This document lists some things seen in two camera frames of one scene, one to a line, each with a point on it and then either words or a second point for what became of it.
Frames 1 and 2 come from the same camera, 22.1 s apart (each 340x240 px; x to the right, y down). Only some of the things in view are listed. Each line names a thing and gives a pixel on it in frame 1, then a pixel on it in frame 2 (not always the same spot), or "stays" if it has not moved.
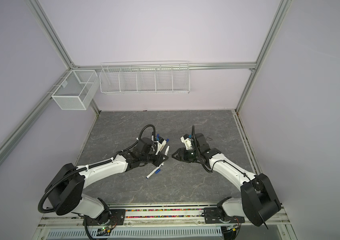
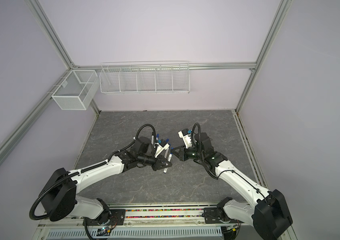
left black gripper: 159,157 stays
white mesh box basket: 76,90 stays
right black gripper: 182,155 stays
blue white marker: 156,170 -> 169,159
